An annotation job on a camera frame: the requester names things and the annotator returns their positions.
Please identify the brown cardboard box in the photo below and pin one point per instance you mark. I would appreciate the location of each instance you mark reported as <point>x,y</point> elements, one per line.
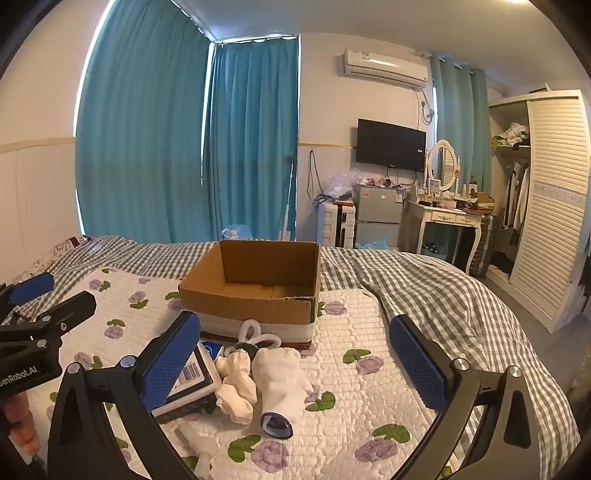
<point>249,263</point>

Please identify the wide teal curtain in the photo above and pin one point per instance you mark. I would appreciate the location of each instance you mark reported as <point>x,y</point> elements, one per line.
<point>143,138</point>

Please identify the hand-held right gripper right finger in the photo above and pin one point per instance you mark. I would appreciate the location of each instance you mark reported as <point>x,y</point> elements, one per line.
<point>418,364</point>

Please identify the white ribbed suitcase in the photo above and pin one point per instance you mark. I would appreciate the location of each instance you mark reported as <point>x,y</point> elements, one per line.
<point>334,224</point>

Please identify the narrow teal curtain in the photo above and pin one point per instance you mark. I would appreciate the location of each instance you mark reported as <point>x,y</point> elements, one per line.
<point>254,138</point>

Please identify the grey checked duvet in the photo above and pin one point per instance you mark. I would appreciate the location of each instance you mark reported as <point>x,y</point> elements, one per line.
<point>438,295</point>

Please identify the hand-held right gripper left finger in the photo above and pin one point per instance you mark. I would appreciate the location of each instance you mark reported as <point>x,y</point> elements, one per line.
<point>170,364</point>

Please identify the person's left hand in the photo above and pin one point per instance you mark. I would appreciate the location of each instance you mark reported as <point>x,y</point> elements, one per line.
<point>21,420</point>

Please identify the floral ruffled pillow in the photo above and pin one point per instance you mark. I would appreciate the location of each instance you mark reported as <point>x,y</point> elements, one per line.
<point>64,249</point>

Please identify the white dressing table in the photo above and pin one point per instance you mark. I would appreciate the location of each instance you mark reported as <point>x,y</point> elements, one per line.
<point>443,214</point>

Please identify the folded clothes pile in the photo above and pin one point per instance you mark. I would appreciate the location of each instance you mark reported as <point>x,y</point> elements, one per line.
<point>512,134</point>

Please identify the hanging clothes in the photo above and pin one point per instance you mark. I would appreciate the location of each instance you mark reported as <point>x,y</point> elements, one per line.
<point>519,194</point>

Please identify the white mop pole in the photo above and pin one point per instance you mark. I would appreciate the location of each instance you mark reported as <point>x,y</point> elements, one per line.
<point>288,203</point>

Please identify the white louvred wardrobe door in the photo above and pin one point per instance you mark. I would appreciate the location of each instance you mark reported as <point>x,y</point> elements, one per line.
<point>554,194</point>

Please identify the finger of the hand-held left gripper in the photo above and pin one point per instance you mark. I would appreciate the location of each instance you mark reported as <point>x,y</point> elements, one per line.
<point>69,309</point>
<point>32,286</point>

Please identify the clear plastic bags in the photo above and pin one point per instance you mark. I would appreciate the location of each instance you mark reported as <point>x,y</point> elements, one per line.
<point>341,184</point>

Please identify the black wall television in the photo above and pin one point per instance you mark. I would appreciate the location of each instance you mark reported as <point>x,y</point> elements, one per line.
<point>390,145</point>

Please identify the white wardrobe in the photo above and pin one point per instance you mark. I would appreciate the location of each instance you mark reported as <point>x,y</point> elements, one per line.
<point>508,106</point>

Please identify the small dark oval case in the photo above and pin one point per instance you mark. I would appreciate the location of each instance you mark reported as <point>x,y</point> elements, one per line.
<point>277,425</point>

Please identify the white oval vanity mirror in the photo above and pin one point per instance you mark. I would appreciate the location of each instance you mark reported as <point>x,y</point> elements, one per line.
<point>443,164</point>

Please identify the white air conditioner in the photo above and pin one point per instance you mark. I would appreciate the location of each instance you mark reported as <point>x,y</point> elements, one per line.
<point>385,67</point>

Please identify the white labelled packet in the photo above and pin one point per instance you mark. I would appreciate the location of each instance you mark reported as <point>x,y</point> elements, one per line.
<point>198,376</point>

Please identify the white floral quilted mat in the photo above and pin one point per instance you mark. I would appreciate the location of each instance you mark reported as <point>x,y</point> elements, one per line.
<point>360,332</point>

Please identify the cream socks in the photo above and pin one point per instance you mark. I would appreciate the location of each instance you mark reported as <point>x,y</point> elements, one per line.
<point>238,387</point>

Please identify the grey mini fridge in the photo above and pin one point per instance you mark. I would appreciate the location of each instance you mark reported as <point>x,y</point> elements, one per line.
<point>376,212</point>

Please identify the dark suitcase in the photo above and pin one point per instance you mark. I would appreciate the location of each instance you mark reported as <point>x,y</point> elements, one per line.
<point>488,244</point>

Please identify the light teal curtain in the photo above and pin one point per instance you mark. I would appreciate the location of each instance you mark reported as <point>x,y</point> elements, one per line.
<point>461,124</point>

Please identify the white plush toy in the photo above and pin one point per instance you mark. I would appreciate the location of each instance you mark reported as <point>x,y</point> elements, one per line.
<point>279,378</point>

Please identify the blue plastic basin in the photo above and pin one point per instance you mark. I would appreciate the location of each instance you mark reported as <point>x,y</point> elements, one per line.
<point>434,250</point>

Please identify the blue plastic bag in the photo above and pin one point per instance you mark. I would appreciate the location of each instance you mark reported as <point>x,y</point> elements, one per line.
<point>378,242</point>

